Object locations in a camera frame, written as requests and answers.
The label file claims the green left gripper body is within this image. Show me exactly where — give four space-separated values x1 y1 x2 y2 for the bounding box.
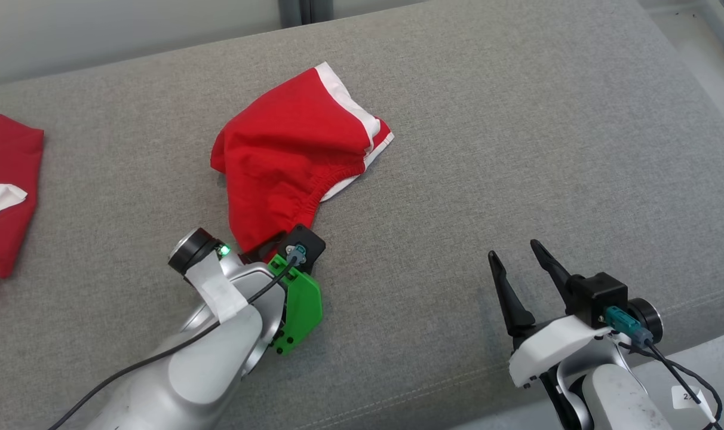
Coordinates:
266 254 324 357

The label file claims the red shorts white stripe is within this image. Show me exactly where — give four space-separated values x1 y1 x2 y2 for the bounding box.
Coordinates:
210 62 395 256

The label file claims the white cable tag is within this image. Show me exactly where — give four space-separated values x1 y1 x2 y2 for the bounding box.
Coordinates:
671 385 714 420

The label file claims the red white striped t-shirt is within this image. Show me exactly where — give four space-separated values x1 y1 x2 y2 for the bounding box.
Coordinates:
0 113 45 319

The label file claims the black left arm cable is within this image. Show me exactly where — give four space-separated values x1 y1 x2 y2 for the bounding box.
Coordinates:
47 244 308 430

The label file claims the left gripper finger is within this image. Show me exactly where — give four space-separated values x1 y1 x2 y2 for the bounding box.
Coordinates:
241 234 286 265

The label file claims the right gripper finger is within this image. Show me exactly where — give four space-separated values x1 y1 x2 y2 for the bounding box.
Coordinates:
487 250 538 340
529 239 579 316

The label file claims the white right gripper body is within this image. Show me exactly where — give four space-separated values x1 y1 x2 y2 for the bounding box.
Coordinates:
508 314 615 389

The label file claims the white partition panel grey frame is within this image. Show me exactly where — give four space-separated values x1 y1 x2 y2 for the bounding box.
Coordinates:
305 0 428 26
0 0 306 89

